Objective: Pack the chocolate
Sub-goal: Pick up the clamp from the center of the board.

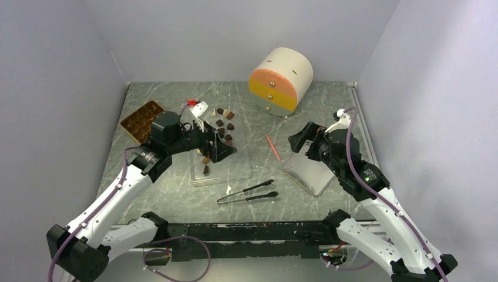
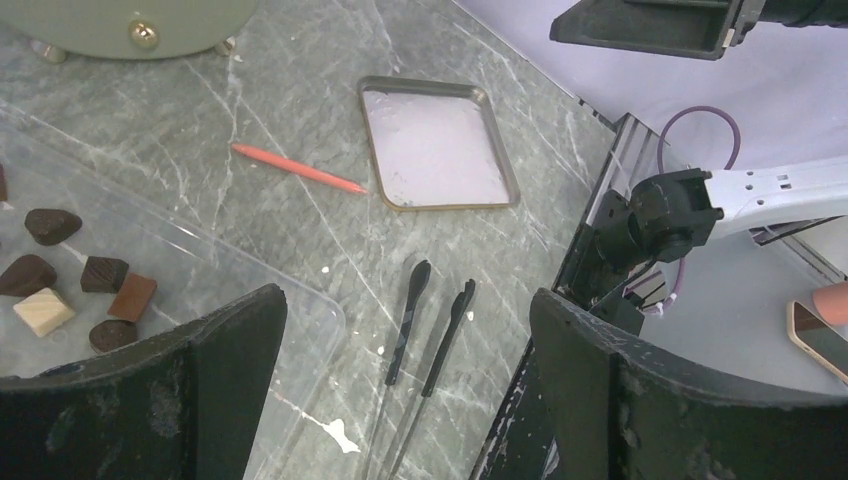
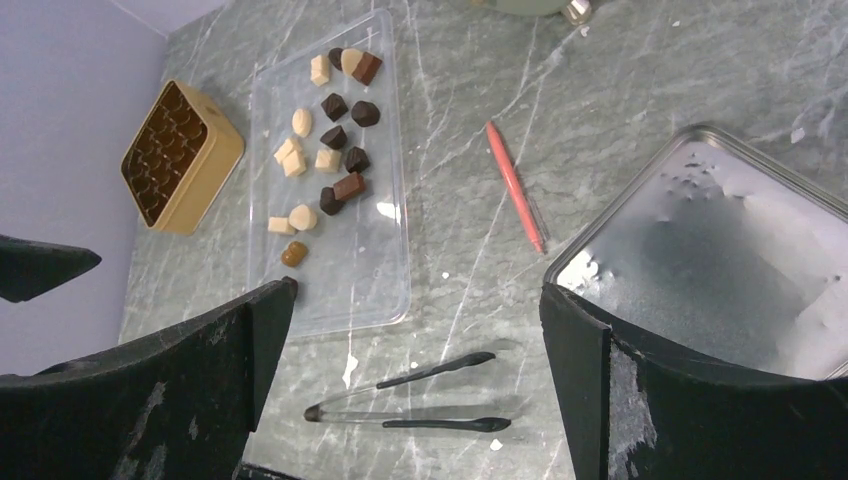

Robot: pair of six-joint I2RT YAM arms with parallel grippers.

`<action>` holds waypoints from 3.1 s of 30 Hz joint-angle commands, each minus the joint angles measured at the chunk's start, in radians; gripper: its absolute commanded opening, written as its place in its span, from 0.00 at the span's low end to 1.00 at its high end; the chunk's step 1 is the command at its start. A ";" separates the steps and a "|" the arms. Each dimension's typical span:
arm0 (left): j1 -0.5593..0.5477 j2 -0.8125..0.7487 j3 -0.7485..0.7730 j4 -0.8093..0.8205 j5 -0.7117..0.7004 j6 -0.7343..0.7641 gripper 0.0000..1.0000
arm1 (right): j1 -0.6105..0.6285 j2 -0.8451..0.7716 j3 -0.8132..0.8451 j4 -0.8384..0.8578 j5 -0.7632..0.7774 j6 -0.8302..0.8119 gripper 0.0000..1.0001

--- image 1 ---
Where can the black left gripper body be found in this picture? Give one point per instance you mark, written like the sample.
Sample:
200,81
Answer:
196,139

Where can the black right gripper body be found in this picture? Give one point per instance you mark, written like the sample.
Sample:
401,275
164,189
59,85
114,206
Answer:
319,149

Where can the black metal tongs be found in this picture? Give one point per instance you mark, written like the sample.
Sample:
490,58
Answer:
245,196

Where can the gold chocolate tin box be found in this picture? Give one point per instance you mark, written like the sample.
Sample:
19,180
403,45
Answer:
138,124

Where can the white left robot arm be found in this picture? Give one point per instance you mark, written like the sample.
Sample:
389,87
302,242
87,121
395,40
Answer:
84,247

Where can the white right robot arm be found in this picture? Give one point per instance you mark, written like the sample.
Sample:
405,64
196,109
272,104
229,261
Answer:
407,255

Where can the silver tin lid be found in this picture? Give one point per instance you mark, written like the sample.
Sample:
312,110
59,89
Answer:
312,176

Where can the red pen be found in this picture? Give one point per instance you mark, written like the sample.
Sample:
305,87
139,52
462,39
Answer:
274,150

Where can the clear plastic tray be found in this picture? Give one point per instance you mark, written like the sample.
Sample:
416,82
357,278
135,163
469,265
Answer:
233,168

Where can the round pastel drawer cabinet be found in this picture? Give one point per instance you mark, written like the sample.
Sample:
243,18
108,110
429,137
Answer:
280,81

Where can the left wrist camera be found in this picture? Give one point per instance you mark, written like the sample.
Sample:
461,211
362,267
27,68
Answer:
201,113

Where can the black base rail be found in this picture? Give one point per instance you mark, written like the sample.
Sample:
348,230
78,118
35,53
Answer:
192,241

